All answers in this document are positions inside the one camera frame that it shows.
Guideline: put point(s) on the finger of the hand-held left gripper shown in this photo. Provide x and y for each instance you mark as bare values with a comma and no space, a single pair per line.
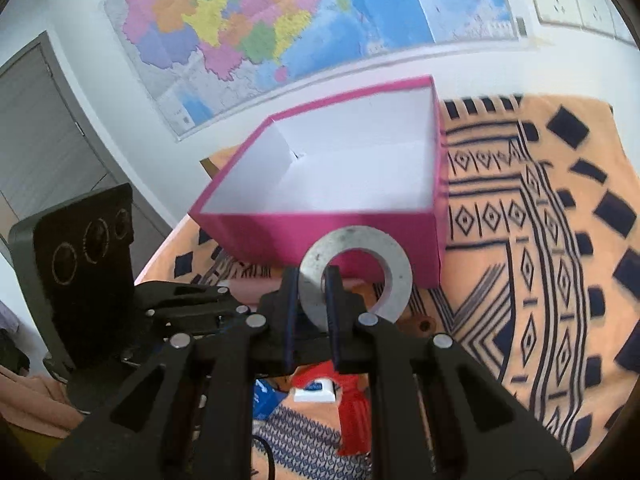
190,297

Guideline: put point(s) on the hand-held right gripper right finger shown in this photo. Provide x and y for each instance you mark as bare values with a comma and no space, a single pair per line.
334,312

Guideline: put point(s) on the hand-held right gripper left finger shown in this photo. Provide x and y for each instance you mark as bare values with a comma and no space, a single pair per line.
289,312

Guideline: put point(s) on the pink cardboard box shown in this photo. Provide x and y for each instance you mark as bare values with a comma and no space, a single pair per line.
350,230

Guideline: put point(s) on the small white box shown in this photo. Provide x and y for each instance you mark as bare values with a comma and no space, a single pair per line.
315,394

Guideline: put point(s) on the brown wooden piece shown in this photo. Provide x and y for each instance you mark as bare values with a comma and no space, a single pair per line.
417,322

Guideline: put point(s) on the blue cardboard box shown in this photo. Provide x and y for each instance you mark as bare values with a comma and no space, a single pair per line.
267,400

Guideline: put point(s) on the red cloth item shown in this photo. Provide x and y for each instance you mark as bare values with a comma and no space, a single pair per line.
355,420

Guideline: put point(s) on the wooden headboard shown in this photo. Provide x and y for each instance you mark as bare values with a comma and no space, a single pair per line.
215,165

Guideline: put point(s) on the grey door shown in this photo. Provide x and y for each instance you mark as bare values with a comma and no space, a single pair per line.
45,140

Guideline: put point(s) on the orange patterned blanket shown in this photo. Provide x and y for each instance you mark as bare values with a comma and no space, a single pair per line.
540,260

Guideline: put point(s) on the colourful wall map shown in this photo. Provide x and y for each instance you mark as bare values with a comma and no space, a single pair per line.
300,15

